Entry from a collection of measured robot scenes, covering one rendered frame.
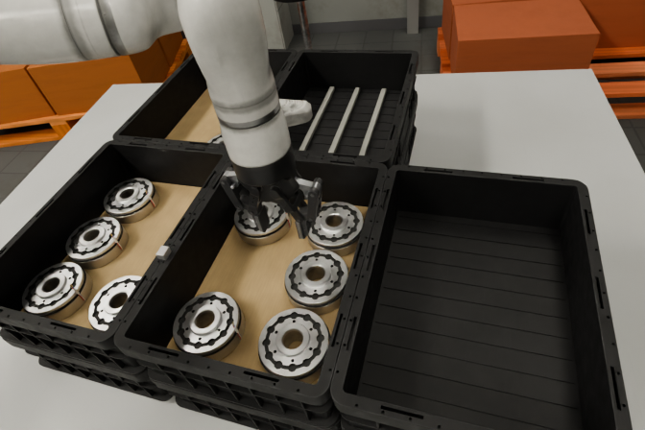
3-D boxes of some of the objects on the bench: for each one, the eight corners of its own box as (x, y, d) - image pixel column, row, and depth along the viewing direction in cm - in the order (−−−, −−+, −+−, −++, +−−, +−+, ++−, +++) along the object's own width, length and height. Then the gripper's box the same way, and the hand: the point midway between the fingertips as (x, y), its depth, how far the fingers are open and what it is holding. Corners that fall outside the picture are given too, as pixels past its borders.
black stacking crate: (346, 459, 63) (336, 433, 55) (173, 407, 72) (142, 378, 64) (393, 246, 90) (391, 206, 82) (261, 226, 99) (248, 190, 90)
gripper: (187, 155, 50) (226, 242, 62) (308, 170, 46) (326, 261, 57) (217, 118, 55) (248, 204, 67) (328, 128, 51) (342, 219, 62)
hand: (282, 224), depth 61 cm, fingers open, 5 cm apart
